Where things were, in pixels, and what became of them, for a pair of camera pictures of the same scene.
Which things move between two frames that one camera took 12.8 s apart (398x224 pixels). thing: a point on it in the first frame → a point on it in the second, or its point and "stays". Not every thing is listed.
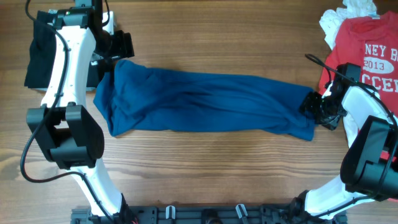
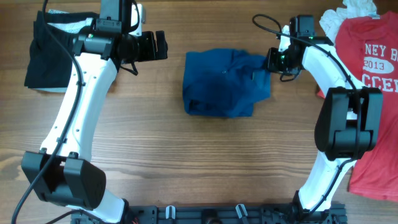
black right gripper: [315, 107] → [272, 60]
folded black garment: [41, 55] stays
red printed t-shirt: [370, 42] stays
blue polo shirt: [132, 98] → [224, 82]
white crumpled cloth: [330, 20] stays
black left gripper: [106, 64] → [158, 45]
